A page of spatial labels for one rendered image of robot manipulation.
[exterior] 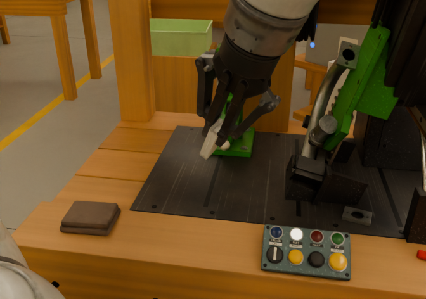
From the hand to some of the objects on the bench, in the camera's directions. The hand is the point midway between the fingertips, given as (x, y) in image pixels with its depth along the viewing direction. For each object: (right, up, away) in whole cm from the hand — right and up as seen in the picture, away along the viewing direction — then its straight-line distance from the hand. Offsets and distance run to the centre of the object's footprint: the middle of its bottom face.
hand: (213, 139), depth 66 cm
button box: (+16, -25, +11) cm, 32 cm away
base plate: (+40, -11, +34) cm, 53 cm away
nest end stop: (+20, -11, +25) cm, 34 cm away
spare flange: (+30, -16, +20) cm, 39 cm away
